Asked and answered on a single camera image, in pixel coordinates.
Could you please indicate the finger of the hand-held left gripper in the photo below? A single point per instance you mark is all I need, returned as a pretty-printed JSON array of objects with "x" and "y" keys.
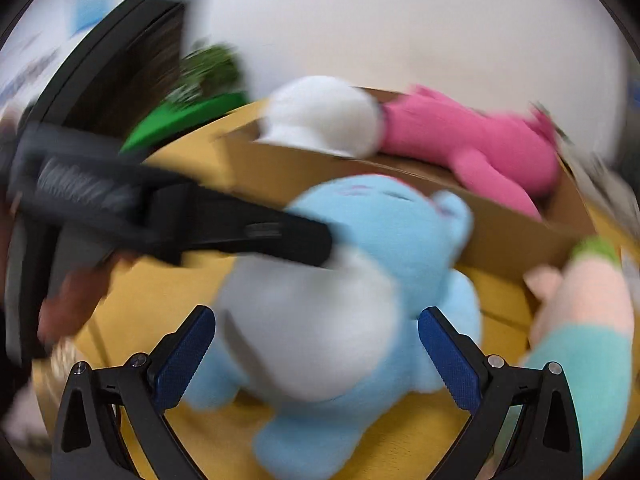
[{"x": 270, "y": 230}]

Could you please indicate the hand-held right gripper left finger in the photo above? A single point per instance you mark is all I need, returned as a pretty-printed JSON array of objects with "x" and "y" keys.
[{"x": 182, "y": 360}]

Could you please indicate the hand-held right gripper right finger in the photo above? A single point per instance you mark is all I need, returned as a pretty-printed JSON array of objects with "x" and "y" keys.
[{"x": 450, "y": 365}]

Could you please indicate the blue and white plush toy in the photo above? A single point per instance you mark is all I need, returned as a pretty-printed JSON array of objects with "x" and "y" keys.
[{"x": 400, "y": 240}]

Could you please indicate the teal pink plush toy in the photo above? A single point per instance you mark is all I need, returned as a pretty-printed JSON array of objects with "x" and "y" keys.
[{"x": 585, "y": 360}]

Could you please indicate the brown cardboard box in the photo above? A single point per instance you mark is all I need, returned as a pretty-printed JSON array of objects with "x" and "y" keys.
[{"x": 505, "y": 230}]

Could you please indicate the person's left hand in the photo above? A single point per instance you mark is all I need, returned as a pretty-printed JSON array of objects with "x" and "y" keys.
[{"x": 75, "y": 300}]

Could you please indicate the green mat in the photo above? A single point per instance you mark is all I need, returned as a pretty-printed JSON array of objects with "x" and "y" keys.
[{"x": 185, "y": 120}]

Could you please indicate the black framed screen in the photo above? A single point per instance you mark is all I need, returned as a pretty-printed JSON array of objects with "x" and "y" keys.
[{"x": 145, "y": 55}]

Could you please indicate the large green potted plant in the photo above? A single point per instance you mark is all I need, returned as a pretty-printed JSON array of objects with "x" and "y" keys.
[{"x": 210, "y": 75}]

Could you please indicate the blue wall poster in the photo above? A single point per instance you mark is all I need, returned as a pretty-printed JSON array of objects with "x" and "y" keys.
[{"x": 90, "y": 2}]

